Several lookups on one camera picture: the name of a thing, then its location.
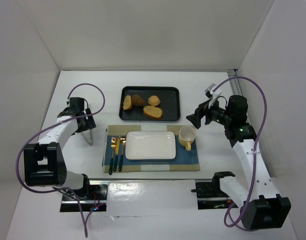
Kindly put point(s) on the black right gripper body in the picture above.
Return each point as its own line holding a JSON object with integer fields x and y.
{"x": 201, "y": 115}

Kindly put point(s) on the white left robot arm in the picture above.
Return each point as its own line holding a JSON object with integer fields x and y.
{"x": 44, "y": 162}

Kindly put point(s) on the seeded bread slice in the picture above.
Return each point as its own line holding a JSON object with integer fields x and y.
{"x": 153, "y": 112}

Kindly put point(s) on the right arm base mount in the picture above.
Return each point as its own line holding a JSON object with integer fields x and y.
{"x": 208, "y": 198}

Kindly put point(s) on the gold fork green handle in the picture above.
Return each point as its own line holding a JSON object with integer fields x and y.
{"x": 113, "y": 146}

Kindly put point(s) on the gold knife green handle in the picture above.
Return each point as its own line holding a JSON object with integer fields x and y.
{"x": 116, "y": 154}

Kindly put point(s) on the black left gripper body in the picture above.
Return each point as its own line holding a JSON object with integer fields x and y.
{"x": 88, "y": 123}

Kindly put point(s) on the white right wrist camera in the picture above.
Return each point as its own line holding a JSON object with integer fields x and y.
{"x": 213, "y": 92}

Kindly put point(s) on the brown croissant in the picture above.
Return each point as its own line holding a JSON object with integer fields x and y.
{"x": 137, "y": 101}

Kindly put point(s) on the aluminium frame rail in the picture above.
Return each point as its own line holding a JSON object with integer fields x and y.
{"x": 235, "y": 84}

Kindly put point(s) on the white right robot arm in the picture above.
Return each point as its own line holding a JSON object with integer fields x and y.
{"x": 261, "y": 205}

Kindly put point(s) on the gold spoon green handle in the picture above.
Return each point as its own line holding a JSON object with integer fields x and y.
{"x": 120, "y": 165}

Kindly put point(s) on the metal kitchen tongs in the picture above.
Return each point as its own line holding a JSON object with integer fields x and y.
{"x": 88, "y": 137}

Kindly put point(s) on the black baking tray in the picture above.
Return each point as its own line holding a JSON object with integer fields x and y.
{"x": 170, "y": 103}

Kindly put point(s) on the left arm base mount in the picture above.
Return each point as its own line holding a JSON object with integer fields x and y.
{"x": 95, "y": 199}

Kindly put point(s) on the round yellow bun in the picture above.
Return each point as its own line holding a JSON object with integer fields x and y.
{"x": 154, "y": 100}

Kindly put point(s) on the small bread slice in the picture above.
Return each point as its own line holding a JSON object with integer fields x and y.
{"x": 127, "y": 103}

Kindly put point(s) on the yellow white mug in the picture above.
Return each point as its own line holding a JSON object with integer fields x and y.
{"x": 186, "y": 137}

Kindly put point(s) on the white rectangular plate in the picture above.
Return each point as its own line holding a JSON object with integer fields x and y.
{"x": 150, "y": 145}

